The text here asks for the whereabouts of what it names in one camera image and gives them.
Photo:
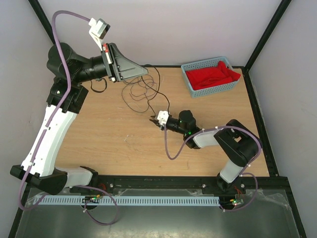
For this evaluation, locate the light blue slotted cable duct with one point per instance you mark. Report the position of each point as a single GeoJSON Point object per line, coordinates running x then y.
{"type": "Point", "coordinates": [133, 200]}

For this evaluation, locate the blue perforated plastic basket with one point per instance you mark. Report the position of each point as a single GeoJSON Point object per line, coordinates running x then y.
{"type": "Point", "coordinates": [203, 64]}

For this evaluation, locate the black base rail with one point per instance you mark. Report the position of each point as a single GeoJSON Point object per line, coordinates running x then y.
{"type": "Point", "coordinates": [208, 185]}

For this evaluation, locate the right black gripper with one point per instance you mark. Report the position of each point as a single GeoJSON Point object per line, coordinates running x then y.
{"type": "Point", "coordinates": [161, 127]}

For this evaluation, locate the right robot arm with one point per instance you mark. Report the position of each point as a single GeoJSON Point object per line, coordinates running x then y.
{"type": "Point", "coordinates": [239, 144]}

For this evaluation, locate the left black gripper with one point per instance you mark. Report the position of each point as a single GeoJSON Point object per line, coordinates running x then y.
{"type": "Point", "coordinates": [123, 69]}

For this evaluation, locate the red cloth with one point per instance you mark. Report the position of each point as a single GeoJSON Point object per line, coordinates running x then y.
{"type": "Point", "coordinates": [211, 76]}

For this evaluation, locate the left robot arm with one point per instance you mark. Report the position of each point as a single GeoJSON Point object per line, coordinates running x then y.
{"type": "Point", "coordinates": [65, 101]}

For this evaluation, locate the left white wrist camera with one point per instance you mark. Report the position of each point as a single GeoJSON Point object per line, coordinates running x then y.
{"type": "Point", "coordinates": [98, 28]}

